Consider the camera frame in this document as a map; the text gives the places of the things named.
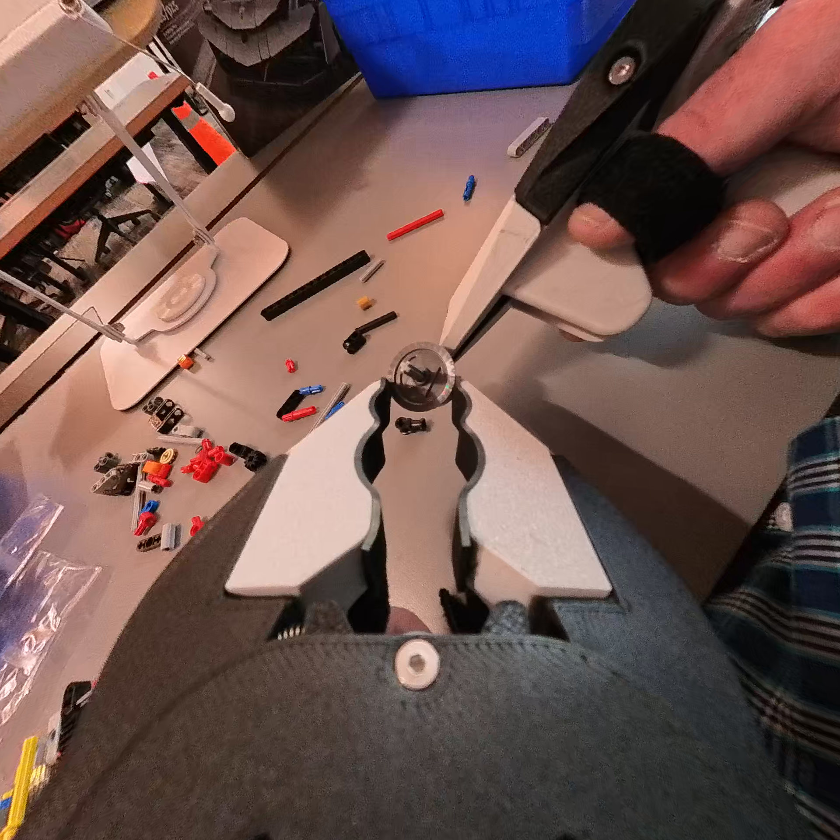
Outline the white book stand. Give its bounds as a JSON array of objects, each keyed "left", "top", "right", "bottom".
[{"left": 0, "top": 0, "right": 290, "bottom": 411}]

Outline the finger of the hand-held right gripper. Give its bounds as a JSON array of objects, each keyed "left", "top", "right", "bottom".
[{"left": 440, "top": 197, "right": 544, "bottom": 360}]

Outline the pile of red lego connectors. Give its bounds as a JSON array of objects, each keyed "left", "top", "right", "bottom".
[{"left": 180, "top": 438, "right": 235, "bottom": 478}]

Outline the lego gear axle subassembly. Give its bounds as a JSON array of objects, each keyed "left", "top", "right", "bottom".
[{"left": 392, "top": 340, "right": 459, "bottom": 411}]

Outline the black lego connector with axle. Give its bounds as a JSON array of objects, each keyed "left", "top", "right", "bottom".
[{"left": 343, "top": 311, "right": 398, "bottom": 355}]

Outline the blue plaid shirt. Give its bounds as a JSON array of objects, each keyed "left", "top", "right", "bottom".
[{"left": 705, "top": 416, "right": 840, "bottom": 840}]

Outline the person's right hand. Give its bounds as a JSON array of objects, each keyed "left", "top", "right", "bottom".
[{"left": 567, "top": 0, "right": 840, "bottom": 339}]

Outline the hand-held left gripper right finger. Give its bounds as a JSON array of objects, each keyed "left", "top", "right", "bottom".
[{"left": 451, "top": 378, "right": 613, "bottom": 600}]

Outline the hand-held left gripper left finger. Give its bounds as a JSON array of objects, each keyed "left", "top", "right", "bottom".
[{"left": 225, "top": 378, "right": 388, "bottom": 599}]

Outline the orange object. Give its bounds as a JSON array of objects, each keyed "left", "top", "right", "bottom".
[{"left": 172, "top": 100, "right": 238, "bottom": 175}]

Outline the light grey lego beam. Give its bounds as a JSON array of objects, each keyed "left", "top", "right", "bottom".
[{"left": 507, "top": 118, "right": 551, "bottom": 158}]

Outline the black lego set box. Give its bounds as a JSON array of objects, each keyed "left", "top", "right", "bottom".
[{"left": 157, "top": 0, "right": 363, "bottom": 158}]

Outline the lego car chassis assembly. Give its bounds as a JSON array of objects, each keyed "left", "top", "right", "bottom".
[{"left": 0, "top": 681, "right": 93, "bottom": 840}]

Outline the blue plastic bin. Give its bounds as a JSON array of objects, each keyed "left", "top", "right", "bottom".
[{"left": 323, "top": 0, "right": 639, "bottom": 99}]

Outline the long black lego beam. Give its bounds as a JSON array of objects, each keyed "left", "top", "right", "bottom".
[{"left": 260, "top": 251, "right": 370, "bottom": 322}]

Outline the red lego axle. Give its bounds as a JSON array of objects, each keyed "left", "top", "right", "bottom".
[{"left": 386, "top": 209, "right": 445, "bottom": 242}]

